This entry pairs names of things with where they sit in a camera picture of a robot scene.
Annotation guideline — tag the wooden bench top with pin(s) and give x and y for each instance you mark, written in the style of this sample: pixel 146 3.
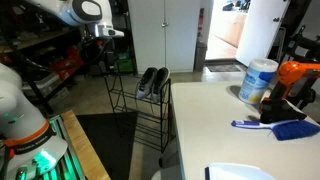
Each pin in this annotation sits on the wooden bench top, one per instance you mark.
pixel 80 146

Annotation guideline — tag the white wipes canister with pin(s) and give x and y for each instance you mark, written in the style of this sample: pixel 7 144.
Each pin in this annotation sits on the white wipes canister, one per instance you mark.
pixel 256 83

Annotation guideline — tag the white cabinet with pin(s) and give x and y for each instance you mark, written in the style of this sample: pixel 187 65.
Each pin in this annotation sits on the white cabinet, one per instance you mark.
pixel 150 40

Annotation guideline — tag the orange black power tool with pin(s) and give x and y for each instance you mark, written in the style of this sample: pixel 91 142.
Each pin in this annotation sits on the orange black power tool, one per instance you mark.
pixel 293 71

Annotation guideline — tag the red power tool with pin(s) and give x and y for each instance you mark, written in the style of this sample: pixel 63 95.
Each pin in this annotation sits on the red power tool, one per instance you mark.
pixel 66 63

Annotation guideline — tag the white dustpan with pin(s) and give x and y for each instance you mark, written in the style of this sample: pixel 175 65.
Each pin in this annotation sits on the white dustpan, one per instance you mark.
pixel 233 171

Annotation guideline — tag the black stand machine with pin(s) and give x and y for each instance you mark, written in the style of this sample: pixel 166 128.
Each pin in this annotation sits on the black stand machine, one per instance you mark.
pixel 303 45

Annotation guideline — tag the white storage box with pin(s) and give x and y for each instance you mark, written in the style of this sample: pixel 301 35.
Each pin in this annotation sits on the white storage box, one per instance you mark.
pixel 46 83

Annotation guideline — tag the blue hand brush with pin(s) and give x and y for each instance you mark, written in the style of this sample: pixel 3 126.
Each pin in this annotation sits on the blue hand brush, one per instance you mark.
pixel 293 130

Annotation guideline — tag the green plastic crate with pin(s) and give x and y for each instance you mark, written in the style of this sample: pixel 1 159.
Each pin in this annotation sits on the green plastic crate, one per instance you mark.
pixel 125 65

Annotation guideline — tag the dark door mat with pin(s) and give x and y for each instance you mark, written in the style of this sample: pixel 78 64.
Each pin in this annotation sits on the dark door mat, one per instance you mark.
pixel 223 68

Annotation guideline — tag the aluminium base frame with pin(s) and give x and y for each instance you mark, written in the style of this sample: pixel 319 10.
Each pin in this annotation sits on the aluminium base frame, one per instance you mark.
pixel 66 163

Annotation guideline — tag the grey trash can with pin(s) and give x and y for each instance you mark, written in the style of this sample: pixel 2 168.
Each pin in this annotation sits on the grey trash can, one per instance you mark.
pixel 200 56

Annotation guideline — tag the grey black running shoe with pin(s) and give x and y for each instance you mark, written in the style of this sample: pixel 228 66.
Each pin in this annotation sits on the grey black running shoe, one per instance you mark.
pixel 146 83
pixel 160 80

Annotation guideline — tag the white folding table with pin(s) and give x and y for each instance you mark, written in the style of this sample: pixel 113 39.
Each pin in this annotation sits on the white folding table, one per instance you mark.
pixel 213 133

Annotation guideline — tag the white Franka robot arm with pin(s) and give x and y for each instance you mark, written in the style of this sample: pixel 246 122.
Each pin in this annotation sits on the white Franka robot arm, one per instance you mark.
pixel 20 110

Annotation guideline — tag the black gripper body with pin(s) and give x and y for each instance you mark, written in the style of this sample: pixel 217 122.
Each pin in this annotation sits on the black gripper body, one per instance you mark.
pixel 96 45

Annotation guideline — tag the black floor mat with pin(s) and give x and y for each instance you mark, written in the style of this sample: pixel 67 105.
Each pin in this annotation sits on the black floor mat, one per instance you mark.
pixel 106 150

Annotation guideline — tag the white door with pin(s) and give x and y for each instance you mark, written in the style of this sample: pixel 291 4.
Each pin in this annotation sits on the white door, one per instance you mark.
pixel 260 33

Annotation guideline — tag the wooden kitchen counter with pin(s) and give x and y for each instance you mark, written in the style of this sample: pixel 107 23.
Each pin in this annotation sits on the wooden kitchen counter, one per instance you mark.
pixel 230 26

